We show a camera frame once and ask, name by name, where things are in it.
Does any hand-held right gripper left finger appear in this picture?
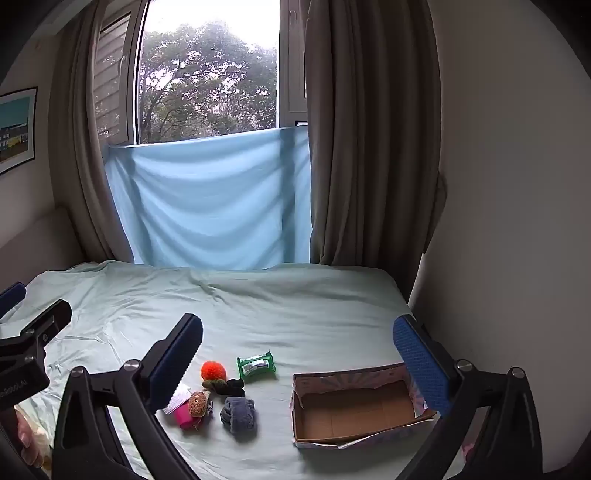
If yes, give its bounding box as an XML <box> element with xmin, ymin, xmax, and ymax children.
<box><xmin>51</xmin><ymin>313</ymin><xmax>204</xmax><ymax>480</ymax></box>

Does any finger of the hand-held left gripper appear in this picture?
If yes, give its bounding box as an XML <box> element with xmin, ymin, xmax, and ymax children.
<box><xmin>0</xmin><ymin>299</ymin><xmax>74</xmax><ymax>354</ymax></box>
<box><xmin>0</xmin><ymin>282</ymin><xmax>27</xmax><ymax>319</ymax></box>

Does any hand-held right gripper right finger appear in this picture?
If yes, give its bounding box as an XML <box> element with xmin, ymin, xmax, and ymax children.
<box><xmin>392</xmin><ymin>314</ymin><xmax>544</xmax><ymax>480</ymax></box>

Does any lavender zigzag-edged cloth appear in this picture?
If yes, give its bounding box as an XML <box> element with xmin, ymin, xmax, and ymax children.
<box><xmin>165</xmin><ymin>383</ymin><xmax>191</xmax><ymax>414</ymax></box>

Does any pink cloth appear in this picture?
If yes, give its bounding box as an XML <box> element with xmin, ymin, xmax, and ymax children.
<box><xmin>173</xmin><ymin>400</ymin><xmax>204</xmax><ymax>430</ymax></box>

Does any black hair scrunchie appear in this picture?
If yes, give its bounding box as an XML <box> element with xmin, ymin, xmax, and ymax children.
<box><xmin>213</xmin><ymin>378</ymin><xmax>247</xmax><ymax>397</ymax></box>

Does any grey-blue fluffy sock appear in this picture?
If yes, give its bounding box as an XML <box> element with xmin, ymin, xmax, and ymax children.
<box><xmin>220</xmin><ymin>396</ymin><xmax>257</xmax><ymax>429</ymax></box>

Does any patterned cardboard box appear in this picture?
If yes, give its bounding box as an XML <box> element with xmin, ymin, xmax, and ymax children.
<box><xmin>291</xmin><ymin>362</ymin><xmax>437</xmax><ymax>450</ymax></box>

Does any person's left hand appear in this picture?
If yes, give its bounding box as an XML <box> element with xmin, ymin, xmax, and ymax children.
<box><xmin>13</xmin><ymin>405</ymin><xmax>48</xmax><ymax>468</ymax></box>

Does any orange knitted strawberry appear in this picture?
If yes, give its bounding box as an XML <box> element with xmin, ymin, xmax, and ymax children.
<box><xmin>200</xmin><ymin>360</ymin><xmax>227</xmax><ymax>389</ymax></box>

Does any beige headboard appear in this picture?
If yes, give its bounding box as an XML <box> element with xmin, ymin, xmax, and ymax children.
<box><xmin>0</xmin><ymin>205</ymin><xmax>114</xmax><ymax>280</ymax></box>

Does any green tissue packet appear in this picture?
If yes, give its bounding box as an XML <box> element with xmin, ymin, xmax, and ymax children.
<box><xmin>237</xmin><ymin>350</ymin><xmax>278</xmax><ymax>382</ymax></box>

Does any brown curtain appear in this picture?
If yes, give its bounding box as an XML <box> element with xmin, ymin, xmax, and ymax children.
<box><xmin>304</xmin><ymin>0</ymin><xmax>448</xmax><ymax>269</ymax></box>
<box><xmin>48</xmin><ymin>0</ymin><xmax>139</xmax><ymax>265</ymax></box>

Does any light blue hanging cloth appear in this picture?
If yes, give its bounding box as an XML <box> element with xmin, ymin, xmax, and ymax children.
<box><xmin>105</xmin><ymin>126</ymin><xmax>315</xmax><ymax>271</ymax></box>

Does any brown knitted keychain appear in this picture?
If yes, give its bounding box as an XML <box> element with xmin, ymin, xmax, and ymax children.
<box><xmin>188</xmin><ymin>391</ymin><xmax>212</xmax><ymax>422</ymax></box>

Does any framed wall picture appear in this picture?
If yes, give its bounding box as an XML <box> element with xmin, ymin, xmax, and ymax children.
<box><xmin>0</xmin><ymin>87</ymin><xmax>38</xmax><ymax>175</ymax></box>

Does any white window frame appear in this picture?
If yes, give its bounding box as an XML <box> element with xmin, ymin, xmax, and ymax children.
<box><xmin>92</xmin><ymin>0</ymin><xmax>311</xmax><ymax>146</ymax></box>

